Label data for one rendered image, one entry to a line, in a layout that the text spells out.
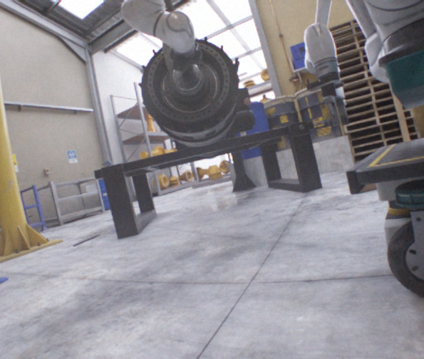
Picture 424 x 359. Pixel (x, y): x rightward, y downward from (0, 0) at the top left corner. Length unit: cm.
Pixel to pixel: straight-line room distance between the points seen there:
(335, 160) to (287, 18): 368
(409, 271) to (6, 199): 330
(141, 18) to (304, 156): 186
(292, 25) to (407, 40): 575
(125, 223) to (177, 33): 175
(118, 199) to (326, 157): 270
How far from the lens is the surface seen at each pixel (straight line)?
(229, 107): 135
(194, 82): 127
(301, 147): 244
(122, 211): 232
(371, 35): 131
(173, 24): 93
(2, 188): 334
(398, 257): 69
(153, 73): 138
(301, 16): 636
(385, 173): 55
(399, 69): 56
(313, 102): 433
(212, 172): 779
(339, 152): 374
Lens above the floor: 38
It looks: level
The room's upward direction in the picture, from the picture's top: 13 degrees counter-clockwise
